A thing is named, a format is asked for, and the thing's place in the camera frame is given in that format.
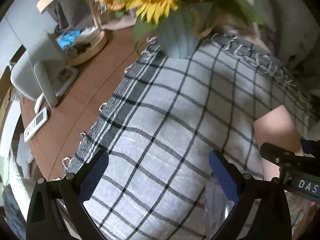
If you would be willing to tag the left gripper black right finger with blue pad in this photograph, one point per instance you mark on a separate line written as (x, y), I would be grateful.
(272, 218)

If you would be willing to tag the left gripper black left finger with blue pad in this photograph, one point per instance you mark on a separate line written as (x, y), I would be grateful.
(44, 220)

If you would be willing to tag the bare right hand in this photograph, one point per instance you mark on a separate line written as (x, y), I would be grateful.
(277, 128)

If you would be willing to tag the white remote control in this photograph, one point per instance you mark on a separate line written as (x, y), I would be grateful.
(35, 124)

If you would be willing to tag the white desk fan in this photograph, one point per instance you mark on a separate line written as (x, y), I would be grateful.
(43, 70)

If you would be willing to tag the grey plaid tablecloth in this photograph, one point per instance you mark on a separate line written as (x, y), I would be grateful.
(163, 120)

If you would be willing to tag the round wooden tiered tray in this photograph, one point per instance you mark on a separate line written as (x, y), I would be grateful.
(76, 14)

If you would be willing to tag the blue cloth in tray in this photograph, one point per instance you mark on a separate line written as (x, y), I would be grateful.
(67, 39)

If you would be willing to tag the light blue ribbed vase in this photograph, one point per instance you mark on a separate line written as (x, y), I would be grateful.
(178, 35)

